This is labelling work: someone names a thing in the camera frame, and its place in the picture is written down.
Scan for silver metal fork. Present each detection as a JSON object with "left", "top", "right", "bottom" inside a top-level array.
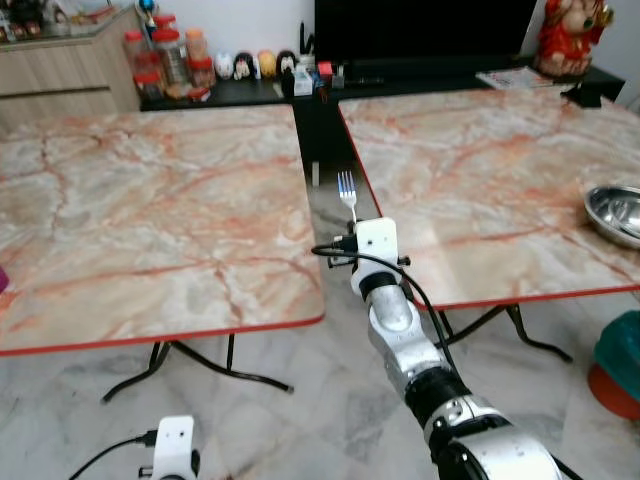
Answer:
[{"left": 338, "top": 170, "right": 359, "bottom": 223}]

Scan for marble-top folding table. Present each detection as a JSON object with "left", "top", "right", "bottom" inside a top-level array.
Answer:
[
  {"left": 338, "top": 88, "right": 640, "bottom": 363},
  {"left": 0, "top": 103, "right": 327, "bottom": 403}
]

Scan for orange bin with green bag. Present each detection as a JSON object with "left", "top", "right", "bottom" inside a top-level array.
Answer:
[{"left": 588, "top": 310, "right": 640, "bottom": 421}]

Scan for black flat television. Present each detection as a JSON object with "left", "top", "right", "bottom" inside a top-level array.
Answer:
[{"left": 314, "top": 0, "right": 538, "bottom": 63}]

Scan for printed magazine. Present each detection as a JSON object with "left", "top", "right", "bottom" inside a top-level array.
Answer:
[{"left": 476, "top": 68, "right": 546, "bottom": 91}]

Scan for large red-lidded plastic jar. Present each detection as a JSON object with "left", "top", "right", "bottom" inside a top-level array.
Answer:
[{"left": 155, "top": 25, "right": 193, "bottom": 91}]

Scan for stainless steel bowl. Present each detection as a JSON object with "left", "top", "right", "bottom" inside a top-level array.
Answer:
[{"left": 585, "top": 185, "right": 640, "bottom": 249}]

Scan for red and gold figurine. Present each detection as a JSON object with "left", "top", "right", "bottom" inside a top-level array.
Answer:
[{"left": 535, "top": 0, "right": 613, "bottom": 79}]

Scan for light wooden drawer cabinet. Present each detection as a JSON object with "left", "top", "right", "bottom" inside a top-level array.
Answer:
[{"left": 0, "top": 8, "right": 143, "bottom": 129}]

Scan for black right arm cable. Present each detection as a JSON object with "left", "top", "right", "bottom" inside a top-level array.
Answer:
[{"left": 311, "top": 238, "right": 461, "bottom": 376}]

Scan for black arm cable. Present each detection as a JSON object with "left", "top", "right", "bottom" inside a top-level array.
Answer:
[
  {"left": 311, "top": 238, "right": 461, "bottom": 376},
  {"left": 68, "top": 430, "right": 159, "bottom": 480}
]

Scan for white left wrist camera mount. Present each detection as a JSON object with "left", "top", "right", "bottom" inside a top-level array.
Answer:
[{"left": 155, "top": 416, "right": 197, "bottom": 480}]

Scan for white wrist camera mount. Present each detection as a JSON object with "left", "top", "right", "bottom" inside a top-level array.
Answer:
[
  {"left": 155, "top": 416, "right": 197, "bottom": 480},
  {"left": 354, "top": 217, "right": 401, "bottom": 273}
]

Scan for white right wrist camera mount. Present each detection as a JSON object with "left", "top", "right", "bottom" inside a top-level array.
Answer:
[{"left": 354, "top": 217, "right": 401, "bottom": 273}]

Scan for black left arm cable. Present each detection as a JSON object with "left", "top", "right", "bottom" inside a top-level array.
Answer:
[{"left": 68, "top": 430, "right": 159, "bottom": 480}]

